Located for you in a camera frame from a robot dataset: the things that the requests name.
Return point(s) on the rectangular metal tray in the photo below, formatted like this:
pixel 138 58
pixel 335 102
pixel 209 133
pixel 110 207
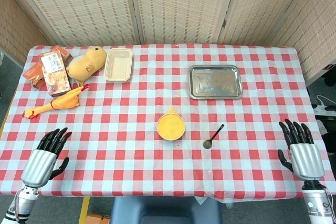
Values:
pixel 215 82

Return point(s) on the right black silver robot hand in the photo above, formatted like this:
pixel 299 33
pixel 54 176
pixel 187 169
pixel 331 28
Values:
pixel 305 159

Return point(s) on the beige rectangular food container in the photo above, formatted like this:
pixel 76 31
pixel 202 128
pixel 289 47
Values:
pixel 118 65

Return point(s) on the white power strip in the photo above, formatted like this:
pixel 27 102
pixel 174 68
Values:
pixel 325 109

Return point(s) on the orange snack box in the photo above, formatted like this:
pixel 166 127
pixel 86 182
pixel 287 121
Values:
pixel 32 75
pixel 64 53

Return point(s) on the red white checkered tablecloth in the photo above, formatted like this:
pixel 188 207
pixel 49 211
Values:
pixel 131 119

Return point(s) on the black spoon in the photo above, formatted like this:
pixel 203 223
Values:
pixel 207 144

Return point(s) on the cream round bowl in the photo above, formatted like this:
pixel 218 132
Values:
pixel 183 135

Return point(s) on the metal screen hinge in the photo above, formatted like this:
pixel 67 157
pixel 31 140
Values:
pixel 224 23

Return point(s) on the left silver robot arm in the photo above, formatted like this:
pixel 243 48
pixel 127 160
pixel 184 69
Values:
pixel 23 203

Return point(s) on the yellow rubber chicken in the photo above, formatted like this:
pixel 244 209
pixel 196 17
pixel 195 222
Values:
pixel 65 100

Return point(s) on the yellow plush toy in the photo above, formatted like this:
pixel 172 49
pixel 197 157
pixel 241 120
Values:
pixel 84 66

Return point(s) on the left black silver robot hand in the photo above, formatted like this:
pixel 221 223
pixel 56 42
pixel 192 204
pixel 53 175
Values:
pixel 39 165

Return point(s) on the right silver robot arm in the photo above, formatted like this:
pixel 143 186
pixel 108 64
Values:
pixel 317 203

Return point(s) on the blue grey chair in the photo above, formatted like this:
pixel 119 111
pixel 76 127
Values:
pixel 165 211

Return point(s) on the woven folding screen panel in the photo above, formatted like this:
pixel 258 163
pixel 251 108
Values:
pixel 86 6
pixel 15 30
pixel 262 6
pixel 181 6
pixel 315 24

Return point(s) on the snack box with white label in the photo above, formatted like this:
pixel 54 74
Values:
pixel 53 74

